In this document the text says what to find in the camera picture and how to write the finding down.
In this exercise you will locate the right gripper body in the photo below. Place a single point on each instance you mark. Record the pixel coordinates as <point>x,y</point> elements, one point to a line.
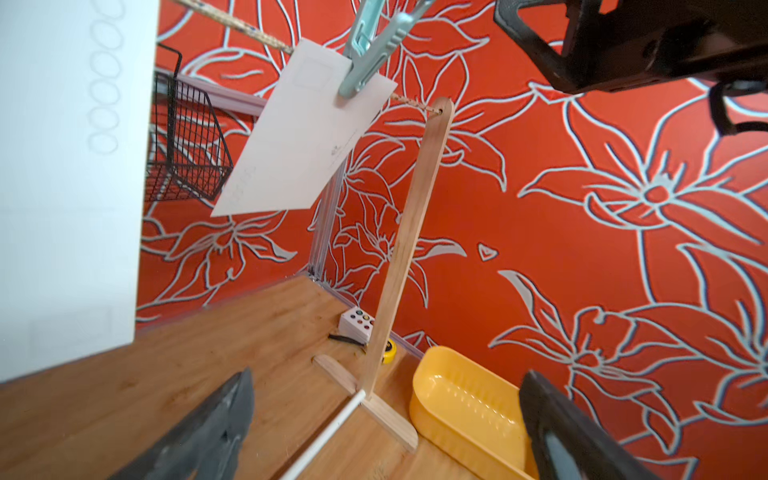
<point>636,44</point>

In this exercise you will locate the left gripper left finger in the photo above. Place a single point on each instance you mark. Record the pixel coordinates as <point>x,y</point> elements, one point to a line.
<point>206,443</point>

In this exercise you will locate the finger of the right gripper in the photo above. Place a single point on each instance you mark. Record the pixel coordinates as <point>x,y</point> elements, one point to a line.
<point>564,70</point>

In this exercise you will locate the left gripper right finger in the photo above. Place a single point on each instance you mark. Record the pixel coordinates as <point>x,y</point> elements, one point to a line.
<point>566,443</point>

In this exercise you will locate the green clothespin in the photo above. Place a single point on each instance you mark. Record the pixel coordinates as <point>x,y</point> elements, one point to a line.
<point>368,49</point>

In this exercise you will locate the white postcard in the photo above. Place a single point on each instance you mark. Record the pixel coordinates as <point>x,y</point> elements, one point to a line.
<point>76,97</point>
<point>305,131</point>

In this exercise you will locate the yellow plastic tray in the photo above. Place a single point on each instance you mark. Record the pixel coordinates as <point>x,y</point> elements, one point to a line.
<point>472,415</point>

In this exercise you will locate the white button box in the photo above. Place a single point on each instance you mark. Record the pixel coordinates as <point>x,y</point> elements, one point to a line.
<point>356,324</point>

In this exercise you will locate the yellow tape measure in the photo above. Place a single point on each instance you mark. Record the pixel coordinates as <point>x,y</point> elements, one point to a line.
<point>389,352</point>

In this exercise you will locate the wooden string rack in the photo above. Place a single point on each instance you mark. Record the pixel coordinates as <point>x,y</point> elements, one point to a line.
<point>425,171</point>

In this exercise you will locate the black wire basket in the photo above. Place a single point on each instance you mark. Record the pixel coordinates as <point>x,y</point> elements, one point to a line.
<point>188,157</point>

